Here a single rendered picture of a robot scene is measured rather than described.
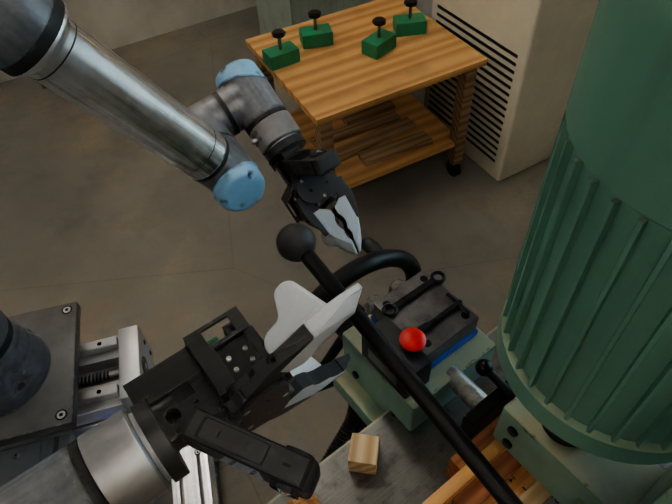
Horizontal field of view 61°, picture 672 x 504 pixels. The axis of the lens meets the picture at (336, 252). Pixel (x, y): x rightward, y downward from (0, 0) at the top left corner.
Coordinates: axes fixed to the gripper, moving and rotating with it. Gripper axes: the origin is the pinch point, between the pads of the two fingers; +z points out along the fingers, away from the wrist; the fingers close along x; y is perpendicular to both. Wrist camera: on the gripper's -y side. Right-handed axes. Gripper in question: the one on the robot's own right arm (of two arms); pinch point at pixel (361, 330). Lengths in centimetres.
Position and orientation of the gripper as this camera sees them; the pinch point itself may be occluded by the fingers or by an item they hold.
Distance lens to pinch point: 52.8
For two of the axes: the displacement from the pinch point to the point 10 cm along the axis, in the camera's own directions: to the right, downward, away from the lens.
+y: -6.1, -6.8, 4.1
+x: -0.5, 5.4, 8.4
